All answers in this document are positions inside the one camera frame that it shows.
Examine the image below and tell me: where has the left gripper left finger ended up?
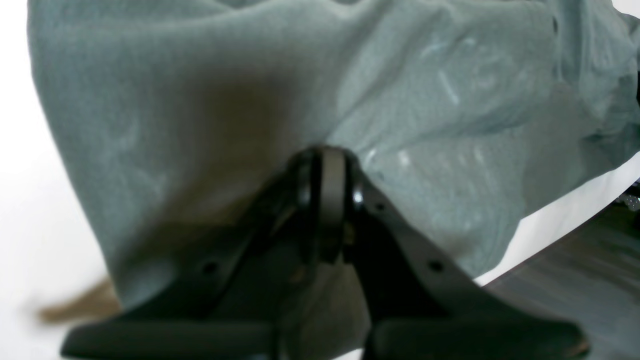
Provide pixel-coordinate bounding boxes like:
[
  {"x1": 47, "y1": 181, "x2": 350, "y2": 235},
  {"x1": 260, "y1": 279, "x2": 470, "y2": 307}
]
[{"x1": 61, "y1": 148, "x2": 321, "y2": 360}]

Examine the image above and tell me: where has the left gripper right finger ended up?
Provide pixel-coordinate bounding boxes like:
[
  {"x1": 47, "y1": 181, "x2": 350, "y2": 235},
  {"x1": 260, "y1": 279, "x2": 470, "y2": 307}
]
[{"x1": 320, "y1": 147, "x2": 590, "y2": 360}]

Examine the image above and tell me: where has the dark grey T-shirt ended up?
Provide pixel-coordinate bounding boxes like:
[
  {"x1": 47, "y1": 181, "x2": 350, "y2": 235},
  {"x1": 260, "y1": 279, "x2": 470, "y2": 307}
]
[{"x1": 27, "y1": 0, "x2": 640, "y2": 311}]

